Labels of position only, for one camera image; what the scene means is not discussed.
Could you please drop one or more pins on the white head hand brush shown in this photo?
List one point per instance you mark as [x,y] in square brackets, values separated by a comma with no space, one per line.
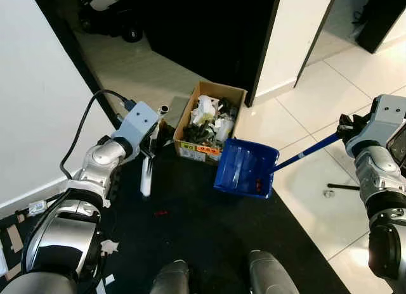
[146,177]

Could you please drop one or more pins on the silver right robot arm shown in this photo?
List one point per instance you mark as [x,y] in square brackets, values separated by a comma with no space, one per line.
[380,192]

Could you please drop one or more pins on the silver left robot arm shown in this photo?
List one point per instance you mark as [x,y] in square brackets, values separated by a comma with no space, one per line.
[70,224]

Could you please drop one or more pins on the black floor mat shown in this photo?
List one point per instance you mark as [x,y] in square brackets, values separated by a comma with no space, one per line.
[209,237]

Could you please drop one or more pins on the cardboard box of rubbish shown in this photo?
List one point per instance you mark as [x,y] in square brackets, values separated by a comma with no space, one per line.
[200,151]

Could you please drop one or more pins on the white crumpled plastic rubbish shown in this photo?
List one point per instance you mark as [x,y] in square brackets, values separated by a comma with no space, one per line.
[204,110]

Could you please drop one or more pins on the clear plastic bottle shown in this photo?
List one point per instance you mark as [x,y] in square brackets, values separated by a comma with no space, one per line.
[222,130]

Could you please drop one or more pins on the small metal bolt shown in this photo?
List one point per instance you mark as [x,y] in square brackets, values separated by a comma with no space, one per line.
[328,194]

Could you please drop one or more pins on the small red debris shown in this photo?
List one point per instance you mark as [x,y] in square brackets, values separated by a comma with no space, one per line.
[160,213]
[257,186]

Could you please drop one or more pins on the black door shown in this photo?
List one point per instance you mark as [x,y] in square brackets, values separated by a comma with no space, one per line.
[209,34]

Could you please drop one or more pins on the black cabinet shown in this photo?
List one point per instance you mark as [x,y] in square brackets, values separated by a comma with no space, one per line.
[384,18]

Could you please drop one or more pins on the black wheeled machine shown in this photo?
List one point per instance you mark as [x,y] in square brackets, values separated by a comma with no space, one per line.
[111,15]

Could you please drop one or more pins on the small white device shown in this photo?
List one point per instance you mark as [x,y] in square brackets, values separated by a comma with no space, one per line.
[38,207]

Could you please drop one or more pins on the grey left robot leg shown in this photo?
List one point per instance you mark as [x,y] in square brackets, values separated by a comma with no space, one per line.
[170,278]

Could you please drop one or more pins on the grey robot leg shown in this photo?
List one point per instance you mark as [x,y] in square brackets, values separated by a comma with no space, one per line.
[170,278]
[271,275]

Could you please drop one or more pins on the grey right robot leg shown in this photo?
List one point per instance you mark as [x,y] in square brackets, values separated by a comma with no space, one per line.
[271,275]

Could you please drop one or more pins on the brown cardboard strip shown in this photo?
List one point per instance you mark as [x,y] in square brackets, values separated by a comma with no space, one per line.
[14,238]

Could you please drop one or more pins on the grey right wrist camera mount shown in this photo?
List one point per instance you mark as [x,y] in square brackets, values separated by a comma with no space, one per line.
[384,123]

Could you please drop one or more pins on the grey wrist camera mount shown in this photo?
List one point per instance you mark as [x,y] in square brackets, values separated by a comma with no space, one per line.
[139,126]
[384,123]

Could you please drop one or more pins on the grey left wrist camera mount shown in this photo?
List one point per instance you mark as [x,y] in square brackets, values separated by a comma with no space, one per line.
[139,126]

